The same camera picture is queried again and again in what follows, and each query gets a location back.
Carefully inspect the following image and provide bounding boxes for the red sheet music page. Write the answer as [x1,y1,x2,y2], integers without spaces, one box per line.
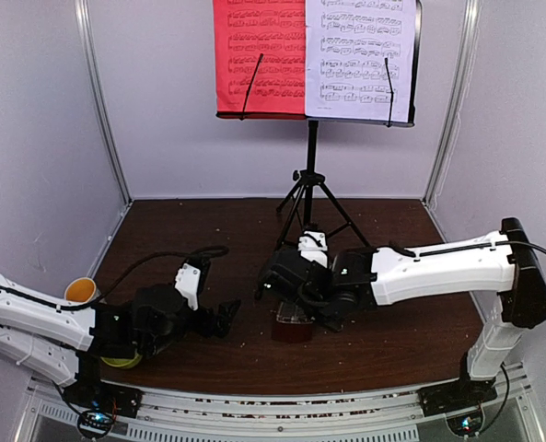
[213,0,306,117]

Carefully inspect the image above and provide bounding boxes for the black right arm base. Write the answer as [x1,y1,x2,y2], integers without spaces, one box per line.
[417,369,497,417]

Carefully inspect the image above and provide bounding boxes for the lime green bowl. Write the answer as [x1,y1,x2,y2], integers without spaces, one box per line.
[101,354,143,370]

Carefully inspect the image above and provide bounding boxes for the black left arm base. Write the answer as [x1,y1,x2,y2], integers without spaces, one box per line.
[63,381,143,418]

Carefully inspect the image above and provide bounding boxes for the white sheet music page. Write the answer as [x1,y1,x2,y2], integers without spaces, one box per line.
[305,1,422,127]

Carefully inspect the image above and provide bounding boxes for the aluminium frame post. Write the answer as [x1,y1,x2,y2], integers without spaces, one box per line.
[424,0,482,211]
[74,0,133,207]

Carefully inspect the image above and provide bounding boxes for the aluminium front rail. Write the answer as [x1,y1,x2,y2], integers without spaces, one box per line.
[26,363,531,442]

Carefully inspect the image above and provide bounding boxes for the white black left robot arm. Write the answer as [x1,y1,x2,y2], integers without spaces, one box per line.
[0,254,241,409]

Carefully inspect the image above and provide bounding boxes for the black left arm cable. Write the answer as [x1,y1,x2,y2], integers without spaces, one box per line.
[92,246,230,305]

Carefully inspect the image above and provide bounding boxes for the brown wooden metronome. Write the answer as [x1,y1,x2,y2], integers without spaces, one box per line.
[271,301,314,343]

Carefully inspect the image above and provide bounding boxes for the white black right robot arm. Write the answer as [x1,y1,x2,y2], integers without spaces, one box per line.
[255,217,546,407]

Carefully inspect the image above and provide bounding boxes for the right aluminium frame post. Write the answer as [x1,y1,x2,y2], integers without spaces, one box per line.
[424,0,482,211]

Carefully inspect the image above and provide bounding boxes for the left aluminium frame post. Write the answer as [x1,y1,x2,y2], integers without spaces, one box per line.
[74,0,133,207]

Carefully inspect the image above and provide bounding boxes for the patterned mug yellow inside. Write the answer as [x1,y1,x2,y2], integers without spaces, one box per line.
[64,277,100,303]

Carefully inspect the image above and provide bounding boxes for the black perforated music stand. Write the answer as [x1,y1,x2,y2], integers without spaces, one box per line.
[215,0,424,300]

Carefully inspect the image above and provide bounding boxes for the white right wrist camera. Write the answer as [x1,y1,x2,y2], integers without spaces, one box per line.
[297,230,329,268]

